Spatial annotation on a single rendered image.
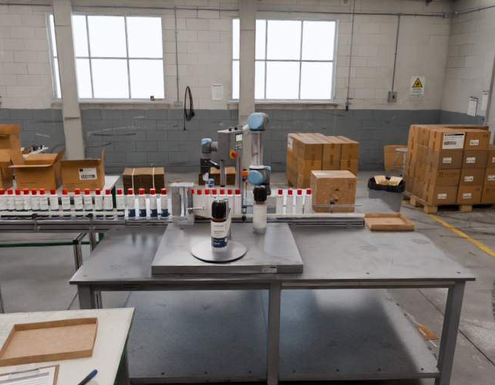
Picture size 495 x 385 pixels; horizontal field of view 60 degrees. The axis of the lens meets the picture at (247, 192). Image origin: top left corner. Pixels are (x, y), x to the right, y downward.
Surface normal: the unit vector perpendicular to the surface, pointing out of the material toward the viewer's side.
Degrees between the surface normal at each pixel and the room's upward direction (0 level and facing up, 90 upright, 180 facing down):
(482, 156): 89
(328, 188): 90
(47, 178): 89
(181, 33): 90
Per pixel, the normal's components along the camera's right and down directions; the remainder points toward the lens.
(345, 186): 0.05, 0.26
